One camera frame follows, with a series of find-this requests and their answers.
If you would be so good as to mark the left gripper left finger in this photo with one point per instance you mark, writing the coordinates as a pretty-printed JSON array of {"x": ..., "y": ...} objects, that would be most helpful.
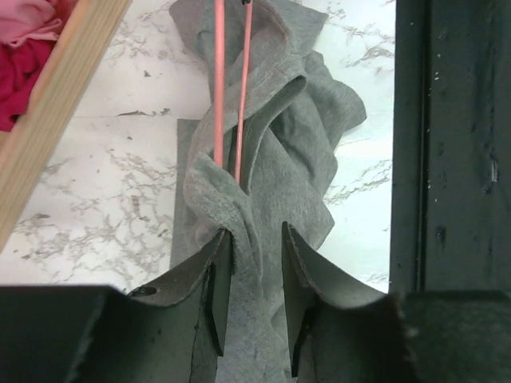
[{"x": 171, "y": 329}]

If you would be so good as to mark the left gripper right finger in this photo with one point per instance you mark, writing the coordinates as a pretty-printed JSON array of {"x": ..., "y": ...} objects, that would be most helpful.
[{"x": 342, "y": 330}]

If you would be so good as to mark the grey t-shirt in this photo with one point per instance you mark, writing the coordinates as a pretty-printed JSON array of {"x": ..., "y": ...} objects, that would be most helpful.
[{"x": 295, "y": 116}]

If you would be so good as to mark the magenta t-shirt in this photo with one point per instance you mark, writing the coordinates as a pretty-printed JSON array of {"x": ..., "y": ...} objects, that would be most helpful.
[{"x": 20, "y": 69}]

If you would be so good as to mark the pink t-shirt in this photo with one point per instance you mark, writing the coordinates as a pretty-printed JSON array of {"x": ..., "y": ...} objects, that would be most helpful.
[{"x": 33, "y": 19}]

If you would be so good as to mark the wooden clothes rack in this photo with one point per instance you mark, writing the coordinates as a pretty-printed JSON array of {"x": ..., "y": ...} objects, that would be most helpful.
[{"x": 26, "y": 150}]

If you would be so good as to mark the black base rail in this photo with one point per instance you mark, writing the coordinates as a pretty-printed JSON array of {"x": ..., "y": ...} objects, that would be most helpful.
[{"x": 450, "y": 210}]

